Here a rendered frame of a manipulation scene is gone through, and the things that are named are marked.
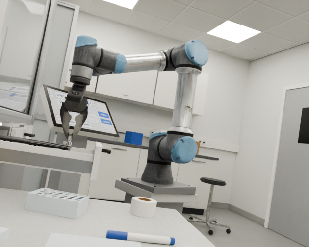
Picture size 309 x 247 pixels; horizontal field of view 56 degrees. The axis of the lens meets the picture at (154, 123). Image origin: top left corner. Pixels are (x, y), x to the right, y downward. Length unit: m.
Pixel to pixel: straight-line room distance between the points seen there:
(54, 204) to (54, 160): 0.20
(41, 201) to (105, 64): 0.56
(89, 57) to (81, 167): 0.39
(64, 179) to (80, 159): 1.05
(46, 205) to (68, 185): 1.23
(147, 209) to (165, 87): 3.91
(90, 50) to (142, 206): 0.57
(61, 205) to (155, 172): 0.69
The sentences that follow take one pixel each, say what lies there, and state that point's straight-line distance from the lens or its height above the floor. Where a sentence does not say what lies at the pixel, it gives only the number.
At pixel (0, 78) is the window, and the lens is 1.06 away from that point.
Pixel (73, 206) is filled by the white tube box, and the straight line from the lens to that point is 0.71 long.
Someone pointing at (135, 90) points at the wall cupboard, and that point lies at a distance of 4.47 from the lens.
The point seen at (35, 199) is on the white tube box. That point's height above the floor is 0.79.
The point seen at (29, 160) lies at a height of 0.85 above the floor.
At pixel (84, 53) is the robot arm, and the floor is 1.22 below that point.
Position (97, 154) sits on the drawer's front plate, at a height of 0.90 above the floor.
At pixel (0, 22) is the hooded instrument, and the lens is 0.22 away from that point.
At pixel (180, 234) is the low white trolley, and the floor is 0.76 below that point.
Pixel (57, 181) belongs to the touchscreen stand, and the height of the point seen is 0.63.
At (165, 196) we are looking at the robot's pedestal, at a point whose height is 0.75.
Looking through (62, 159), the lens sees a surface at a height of 0.87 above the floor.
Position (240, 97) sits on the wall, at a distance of 5.72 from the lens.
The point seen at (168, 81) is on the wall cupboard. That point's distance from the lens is 4.67.
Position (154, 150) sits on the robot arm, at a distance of 1.32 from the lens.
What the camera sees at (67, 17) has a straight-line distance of 2.83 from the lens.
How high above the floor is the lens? 0.96
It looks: 4 degrees up
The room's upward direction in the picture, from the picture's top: 10 degrees clockwise
